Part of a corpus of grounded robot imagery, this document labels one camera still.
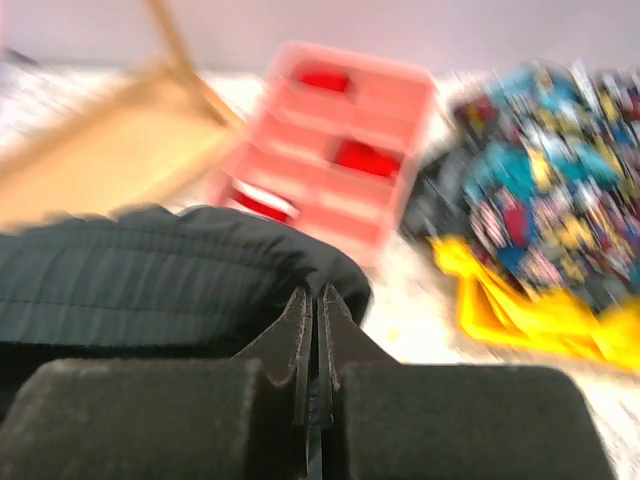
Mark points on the wooden clothes rack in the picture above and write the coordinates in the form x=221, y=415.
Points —
x=141, y=142

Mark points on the red sock middle compartment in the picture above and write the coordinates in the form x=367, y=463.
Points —
x=358, y=156

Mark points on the yellow plastic tray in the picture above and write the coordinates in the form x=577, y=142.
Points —
x=491, y=311

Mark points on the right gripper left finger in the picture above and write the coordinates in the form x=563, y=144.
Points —
x=241, y=418

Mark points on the dark navy shorts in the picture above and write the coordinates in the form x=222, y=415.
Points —
x=149, y=283

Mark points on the red sock top compartment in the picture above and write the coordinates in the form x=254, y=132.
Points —
x=323, y=77

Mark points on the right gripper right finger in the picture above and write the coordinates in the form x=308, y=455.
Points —
x=385, y=420

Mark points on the colourful comic print shorts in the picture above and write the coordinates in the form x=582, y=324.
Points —
x=542, y=181

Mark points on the red sock compartment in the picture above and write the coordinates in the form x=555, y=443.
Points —
x=323, y=77
x=358, y=156

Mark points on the red white striped sock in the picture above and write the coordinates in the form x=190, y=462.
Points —
x=254, y=200

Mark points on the pink divided organizer box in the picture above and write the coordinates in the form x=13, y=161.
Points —
x=293, y=138

